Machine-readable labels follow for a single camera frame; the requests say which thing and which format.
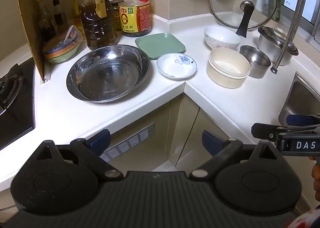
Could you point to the red and white clothing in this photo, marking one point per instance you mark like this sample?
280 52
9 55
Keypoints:
310 220

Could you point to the metal vent grille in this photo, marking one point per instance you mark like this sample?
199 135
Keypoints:
130 140

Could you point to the dark bottle with yellow cap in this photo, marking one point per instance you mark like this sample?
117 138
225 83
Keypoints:
45 22

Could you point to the beige base cabinet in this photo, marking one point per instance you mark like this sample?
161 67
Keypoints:
185 123

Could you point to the brown cardboard board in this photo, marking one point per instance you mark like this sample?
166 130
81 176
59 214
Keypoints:
27 17

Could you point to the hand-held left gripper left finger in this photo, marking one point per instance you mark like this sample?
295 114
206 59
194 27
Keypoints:
100 140

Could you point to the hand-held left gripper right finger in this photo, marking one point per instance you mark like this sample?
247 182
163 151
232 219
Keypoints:
210 141

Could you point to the window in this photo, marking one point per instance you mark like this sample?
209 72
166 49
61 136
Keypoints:
295 0

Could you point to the large steel basin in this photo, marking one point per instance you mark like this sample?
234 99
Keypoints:
107 75

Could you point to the person's right hand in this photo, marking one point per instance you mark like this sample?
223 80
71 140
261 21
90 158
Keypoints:
316 178

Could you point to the cream ridged bowl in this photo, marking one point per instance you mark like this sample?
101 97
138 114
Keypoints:
227 65

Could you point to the yellow cooking oil bottle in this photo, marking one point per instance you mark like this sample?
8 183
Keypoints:
77 12

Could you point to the metal faucet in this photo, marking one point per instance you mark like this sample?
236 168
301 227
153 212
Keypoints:
290 30

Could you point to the steel sink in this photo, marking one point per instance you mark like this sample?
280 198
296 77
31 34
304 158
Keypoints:
305 98

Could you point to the white floral bowl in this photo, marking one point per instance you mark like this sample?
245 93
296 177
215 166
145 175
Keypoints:
220 35

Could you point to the plastic wrapped striped bowl stack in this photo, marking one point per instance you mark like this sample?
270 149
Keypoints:
60 52

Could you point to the white plastic spoon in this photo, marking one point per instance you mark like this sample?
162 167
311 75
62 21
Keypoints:
69 33

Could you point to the black gas stove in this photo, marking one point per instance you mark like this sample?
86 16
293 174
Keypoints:
17 118

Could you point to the white floral small plate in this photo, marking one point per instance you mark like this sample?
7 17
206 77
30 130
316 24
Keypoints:
170 67

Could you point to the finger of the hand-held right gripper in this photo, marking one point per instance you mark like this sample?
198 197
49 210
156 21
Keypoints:
300 120
265 131

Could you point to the small steel bowl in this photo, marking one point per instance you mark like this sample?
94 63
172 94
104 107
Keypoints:
255 57

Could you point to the small dark sauce jar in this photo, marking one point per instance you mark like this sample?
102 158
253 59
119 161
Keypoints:
116 17

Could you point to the steel pot lid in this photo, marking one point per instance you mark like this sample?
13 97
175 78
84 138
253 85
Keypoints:
272 34

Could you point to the green square plate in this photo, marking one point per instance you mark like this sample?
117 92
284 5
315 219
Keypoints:
160 45

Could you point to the large dark oil bottle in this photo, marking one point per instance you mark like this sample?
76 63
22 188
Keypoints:
100 30

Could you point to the steel pot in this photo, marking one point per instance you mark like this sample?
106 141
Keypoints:
267 47

